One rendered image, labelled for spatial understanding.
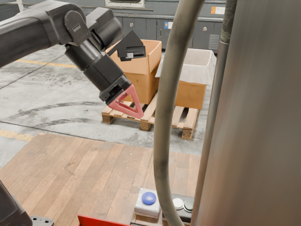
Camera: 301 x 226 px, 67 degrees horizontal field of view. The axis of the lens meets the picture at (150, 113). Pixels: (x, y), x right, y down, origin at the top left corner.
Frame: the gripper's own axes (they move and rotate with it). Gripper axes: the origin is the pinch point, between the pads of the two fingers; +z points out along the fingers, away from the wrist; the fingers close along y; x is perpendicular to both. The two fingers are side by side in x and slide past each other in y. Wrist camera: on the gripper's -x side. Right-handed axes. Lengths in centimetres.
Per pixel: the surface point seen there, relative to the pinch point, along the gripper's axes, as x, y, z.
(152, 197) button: 13.3, 3.5, 21.6
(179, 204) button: 8.6, 0.2, 26.4
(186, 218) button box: 9.2, -2.9, 28.6
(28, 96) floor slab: 117, 277, -40
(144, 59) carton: -25, 188, 15
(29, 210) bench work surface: 41.4, 9.4, 2.7
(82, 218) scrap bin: 27.6, -0.6, 10.4
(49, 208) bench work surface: 37.2, 9.0, 6.1
